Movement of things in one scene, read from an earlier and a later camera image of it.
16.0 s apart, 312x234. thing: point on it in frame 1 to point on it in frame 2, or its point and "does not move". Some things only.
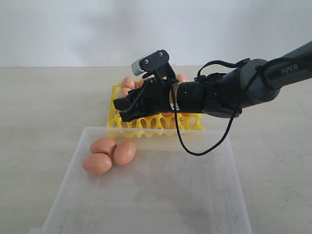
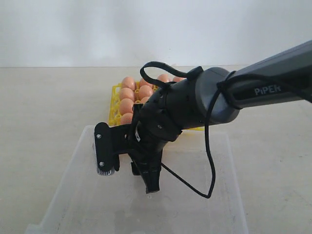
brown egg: x=181 y=77 does not move
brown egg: x=123 y=92 does not move
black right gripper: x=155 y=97 to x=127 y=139
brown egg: x=128 y=82 does not move
